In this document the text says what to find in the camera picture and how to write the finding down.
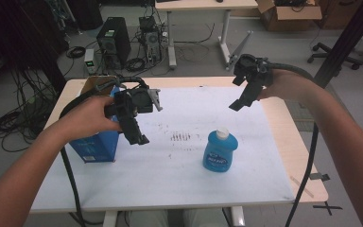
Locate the grey tape piece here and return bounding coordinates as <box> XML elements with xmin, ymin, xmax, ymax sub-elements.
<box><xmin>308</xmin><ymin>172</ymin><xmax>331</xmax><ymax>183</ymax></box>

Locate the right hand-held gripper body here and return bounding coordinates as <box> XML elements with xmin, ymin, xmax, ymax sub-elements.
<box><xmin>233</xmin><ymin>53</ymin><xmax>274</xmax><ymax>88</ymax></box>

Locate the black curtain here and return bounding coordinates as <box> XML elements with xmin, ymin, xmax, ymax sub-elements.
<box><xmin>0</xmin><ymin>0</ymin><xmax>69</xmax><ymax>94</ymax></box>

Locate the blue cardboard box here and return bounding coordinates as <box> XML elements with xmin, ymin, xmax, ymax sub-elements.
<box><xmin>69</xmin><ymin>75</ymin><xmax>121</xmax><ymax>164</ymax></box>

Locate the bundle of black floor cables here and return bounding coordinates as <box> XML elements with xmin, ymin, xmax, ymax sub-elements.
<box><xmin>0</xmin><ymin>67</ymin><xmax>62</xmax><ymax>153</ymax></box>

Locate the open brown cardboard box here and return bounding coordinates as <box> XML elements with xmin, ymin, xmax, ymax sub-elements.
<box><xmin>255</xmin><ymin>0</ymin><xmax>323</xmax><ymax>32</ymax></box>

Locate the black computer tower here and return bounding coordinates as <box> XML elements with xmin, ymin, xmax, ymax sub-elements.
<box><xmin>95</xmin><ymin>16</ymin><xmax>132</xmax><ymax>71</ymax></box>

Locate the white power supply unit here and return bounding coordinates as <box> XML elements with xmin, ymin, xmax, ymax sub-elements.
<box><xmin>83</xmin><ymin>48</ymin><xmax>95</xmax><ymax>76</ymax></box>

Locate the person's right hand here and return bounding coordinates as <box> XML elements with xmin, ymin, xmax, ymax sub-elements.
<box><xmin>257</xmin><ymin>68</ymin><xmax>313</xmax><ymax>102</ymax></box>

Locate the white paper sheet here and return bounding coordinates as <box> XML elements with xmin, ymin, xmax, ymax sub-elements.
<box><xmin>30</xmin><ymin>86</ymin><xmax>295</xmax><ymax>212</ymax></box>

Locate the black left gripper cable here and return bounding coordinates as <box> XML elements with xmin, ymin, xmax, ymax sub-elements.
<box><xmin>59</xmin><ymin>76</ymin><xmax>149</xmax><ymax>227</ymax></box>

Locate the black office chair base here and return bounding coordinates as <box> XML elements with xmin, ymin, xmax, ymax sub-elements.
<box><xmin>306</xmin><ymin>42</ymin><xmax>363</xmax><ymax>71</ymax></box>

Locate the white cloth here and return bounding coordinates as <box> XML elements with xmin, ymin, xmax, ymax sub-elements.
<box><xmin>128</xmin><ymin>207</ymin><xmax>225</xmax><ymax>227</ymax></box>

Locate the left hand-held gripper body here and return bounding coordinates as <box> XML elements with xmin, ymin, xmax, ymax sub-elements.
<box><xmin>103</xmin><ymin>87</ymin><xmax>164</xmax><ymax>128</ymax></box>

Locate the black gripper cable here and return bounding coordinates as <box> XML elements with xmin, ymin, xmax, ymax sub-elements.
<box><xmin>267</xmin><ymin>61</ymin><xmax>320</xmax><ymax>227</ymax></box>
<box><xmin>59</xmin><ymin>76</ymin><xmax>149</xmax><ymax>227</ymax></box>

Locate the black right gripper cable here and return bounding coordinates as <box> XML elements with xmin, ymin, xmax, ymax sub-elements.
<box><xmin>267</xmin><ymin>61</ymin><xmax>320</xmax><ymax>227</ymax></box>

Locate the open computer case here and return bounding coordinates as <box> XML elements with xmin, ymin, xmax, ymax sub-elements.
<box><xmin>138</xmin><ymin>15</ymin><xmax>164</xmax><ymax>64</ymax></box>

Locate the person's left hand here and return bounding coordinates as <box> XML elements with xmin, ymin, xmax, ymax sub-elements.
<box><xmin>60</xmin><ymin>96</ymin><xmax>123</xmax><ymax>143</ymax></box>

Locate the coiled black cable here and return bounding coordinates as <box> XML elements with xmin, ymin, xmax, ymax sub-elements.
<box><xmin>65</xmin><ymin>45</ymin><xmax>87</xmax><ymax>60</ymax></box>
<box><xmin>124</xmin><ymin>57</ymin><xmax>147</xmax><ymax>73</ymax></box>

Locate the black metal stand post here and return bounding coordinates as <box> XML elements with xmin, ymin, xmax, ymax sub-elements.
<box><xmin>313</xmin><ymin>0</ymin><xmax>363</xmax><ymax>90</ymax></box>

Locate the black tape cross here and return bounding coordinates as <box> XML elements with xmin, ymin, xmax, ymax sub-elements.
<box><xmin>312</xmin><ymin>201</ymin><xmax>343</xmax><ymax>218</ymax></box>

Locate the blue bottle with white cap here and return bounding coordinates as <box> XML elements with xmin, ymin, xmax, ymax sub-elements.
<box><xmin>201</xmin><ymin>127</ymin><xmax>239</xmax><ymax>173</ymax></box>

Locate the white background desk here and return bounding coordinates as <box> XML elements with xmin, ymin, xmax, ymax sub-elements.
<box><xmin>154</xmin><ymin>0</ymin><xmax>260</xmax><ymax>71</ymax></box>

